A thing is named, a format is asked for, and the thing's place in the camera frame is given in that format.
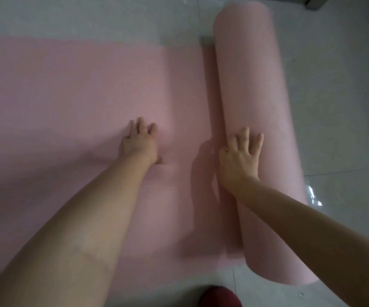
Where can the person's right hand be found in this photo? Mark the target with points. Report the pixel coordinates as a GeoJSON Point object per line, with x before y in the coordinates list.
{"type": "Point", "coordinates": [237, 167]}

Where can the person's left hand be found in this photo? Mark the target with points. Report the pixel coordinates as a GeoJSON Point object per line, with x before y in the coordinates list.
{"type": "Point", "coordinates": [139, 146]}

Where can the person's left thumb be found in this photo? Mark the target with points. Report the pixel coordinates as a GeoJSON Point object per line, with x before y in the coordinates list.
{"type": "Point", "coordinates": [159, 160]}

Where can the person's right middle finger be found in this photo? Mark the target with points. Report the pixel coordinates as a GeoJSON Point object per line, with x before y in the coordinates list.
{"type": "Point", "coordinates": [233, 143]}

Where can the person's right little finger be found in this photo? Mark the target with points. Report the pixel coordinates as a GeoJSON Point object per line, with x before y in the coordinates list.
{"type": "Point", "coordinates": [259, 142]}

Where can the person's left middle finger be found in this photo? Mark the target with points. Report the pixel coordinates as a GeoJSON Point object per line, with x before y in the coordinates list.
{"type": "Point", "coordinates": [142, 125]}

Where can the pink foam mat roll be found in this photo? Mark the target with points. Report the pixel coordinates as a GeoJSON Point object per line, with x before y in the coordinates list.
{"type": "Point", "coordinates": [75, 92]}

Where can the person's left forearm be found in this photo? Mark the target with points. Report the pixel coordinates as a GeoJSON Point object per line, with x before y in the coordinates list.
{"type": "Point", "coordinates": [75, 233]}

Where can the person's right forearm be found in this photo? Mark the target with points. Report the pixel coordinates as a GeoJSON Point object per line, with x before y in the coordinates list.
{"type": "Point", "coordinates": [315, 246]}

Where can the dark red clothing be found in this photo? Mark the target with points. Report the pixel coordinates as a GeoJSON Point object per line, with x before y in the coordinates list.
{"type": "Point", "coordinates": [219, 297]}

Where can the grey furniture leg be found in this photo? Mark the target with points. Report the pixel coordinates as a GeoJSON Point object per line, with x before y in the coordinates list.
{"type": "Point", "coordinates": [319, 1]}

